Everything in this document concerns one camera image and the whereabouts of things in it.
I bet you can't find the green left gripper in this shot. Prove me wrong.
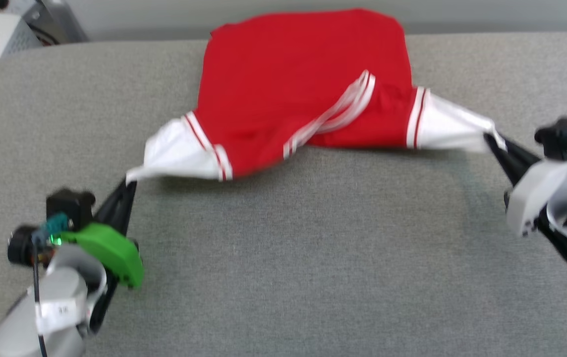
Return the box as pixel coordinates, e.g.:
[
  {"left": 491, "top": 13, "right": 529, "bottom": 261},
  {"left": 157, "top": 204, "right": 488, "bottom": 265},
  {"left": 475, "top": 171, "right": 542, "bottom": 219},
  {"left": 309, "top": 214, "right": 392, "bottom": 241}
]
[{"left": 59, "top": 179, "right": 144, "bottom": 289}]

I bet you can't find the grey metal appliance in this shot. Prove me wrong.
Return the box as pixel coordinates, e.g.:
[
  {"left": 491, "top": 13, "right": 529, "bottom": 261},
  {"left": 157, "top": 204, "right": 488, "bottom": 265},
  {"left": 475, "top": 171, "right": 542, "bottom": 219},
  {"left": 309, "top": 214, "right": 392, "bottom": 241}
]
[{"left": 13, "top": 0, "right": 89, "bottom": 46}]

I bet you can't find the thin black camera cable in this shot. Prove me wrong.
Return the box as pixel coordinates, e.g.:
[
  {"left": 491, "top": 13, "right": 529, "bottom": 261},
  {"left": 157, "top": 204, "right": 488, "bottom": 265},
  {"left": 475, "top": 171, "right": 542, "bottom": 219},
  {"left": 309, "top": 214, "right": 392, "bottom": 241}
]
[{"left": 30, "top": 233, "right": 50, "bottom": 357}]

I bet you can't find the white cable strap label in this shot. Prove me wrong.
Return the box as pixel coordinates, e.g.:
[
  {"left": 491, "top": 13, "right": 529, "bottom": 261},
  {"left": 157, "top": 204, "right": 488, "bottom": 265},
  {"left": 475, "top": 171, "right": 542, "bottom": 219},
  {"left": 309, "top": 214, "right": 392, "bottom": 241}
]
[{"left": 35, "top": 297, "right": 92, "bottom": 334}]

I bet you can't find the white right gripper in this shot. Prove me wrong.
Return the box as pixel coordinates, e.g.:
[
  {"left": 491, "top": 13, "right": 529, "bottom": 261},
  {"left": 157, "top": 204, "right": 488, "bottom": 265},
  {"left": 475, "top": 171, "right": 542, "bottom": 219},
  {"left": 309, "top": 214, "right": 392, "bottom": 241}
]
[{"left": 483, "top": 134, "right": 567, "bottom": 238}]

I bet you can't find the red and white basketball jersey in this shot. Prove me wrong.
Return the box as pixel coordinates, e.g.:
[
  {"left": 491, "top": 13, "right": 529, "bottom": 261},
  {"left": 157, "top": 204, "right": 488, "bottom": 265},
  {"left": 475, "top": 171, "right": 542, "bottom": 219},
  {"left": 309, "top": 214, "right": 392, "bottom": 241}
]
[{"left": 125, "top": 7, "right": 507, "bottom": 184}]

